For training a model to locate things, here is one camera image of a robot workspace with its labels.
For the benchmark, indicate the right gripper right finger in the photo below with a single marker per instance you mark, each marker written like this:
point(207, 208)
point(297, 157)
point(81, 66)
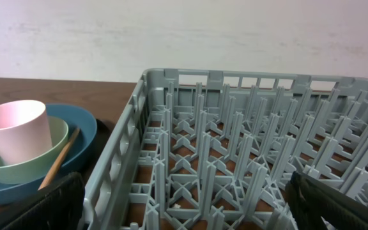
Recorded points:
point(312, 203)

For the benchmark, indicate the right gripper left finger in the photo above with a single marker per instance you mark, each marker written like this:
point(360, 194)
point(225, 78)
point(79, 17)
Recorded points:
point(57, 206)

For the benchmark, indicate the wooden chopstick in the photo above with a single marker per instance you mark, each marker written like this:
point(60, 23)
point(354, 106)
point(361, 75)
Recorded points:
point(59, 160)

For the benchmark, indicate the pink cup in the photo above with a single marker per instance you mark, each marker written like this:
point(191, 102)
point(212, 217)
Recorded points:
point(24, 131)

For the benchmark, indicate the grey dishwasher rack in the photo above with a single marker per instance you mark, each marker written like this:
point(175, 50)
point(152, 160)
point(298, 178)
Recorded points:
point(215, 149)

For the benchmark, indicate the dark blue plate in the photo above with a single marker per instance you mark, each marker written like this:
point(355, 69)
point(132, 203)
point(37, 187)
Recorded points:
point(76, 158)

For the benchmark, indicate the light green bowl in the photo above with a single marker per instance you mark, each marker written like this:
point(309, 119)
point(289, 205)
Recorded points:
point(39, 166)

